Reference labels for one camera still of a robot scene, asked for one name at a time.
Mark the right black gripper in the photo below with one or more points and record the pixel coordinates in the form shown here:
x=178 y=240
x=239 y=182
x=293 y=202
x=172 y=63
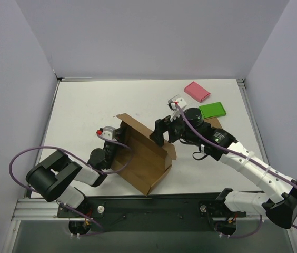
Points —
x=170 y=126

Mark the pink paper box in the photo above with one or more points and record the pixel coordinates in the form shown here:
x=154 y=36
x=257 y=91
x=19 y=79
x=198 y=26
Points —
x=197 y=92

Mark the aluminium frame rail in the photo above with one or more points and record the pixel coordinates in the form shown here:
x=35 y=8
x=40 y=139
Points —
x=80 y=108

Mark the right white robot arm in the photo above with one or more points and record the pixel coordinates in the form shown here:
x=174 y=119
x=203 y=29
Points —
x=278 y=197

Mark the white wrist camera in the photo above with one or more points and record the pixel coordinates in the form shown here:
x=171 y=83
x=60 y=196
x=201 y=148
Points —
x=176 y=104
x=106 y=133

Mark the large brown cardboard box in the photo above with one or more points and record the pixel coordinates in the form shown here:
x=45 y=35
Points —
x=146 y=164

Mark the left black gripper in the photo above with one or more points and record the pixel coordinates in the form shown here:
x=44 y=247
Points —
x=119 y=134

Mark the green paper box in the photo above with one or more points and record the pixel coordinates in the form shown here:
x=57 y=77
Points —
x=212 y=110

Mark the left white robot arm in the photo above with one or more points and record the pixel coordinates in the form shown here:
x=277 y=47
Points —
x=53 y=176

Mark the small brown cardboard box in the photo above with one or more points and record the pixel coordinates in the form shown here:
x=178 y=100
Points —
x=214 y=122

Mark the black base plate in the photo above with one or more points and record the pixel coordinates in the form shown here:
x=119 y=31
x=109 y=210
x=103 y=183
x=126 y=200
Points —
x=154 y=213

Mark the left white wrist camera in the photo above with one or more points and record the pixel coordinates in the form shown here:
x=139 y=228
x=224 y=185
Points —
x=106 y=133

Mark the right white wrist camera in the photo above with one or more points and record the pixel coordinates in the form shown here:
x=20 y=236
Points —
x=176 y=104

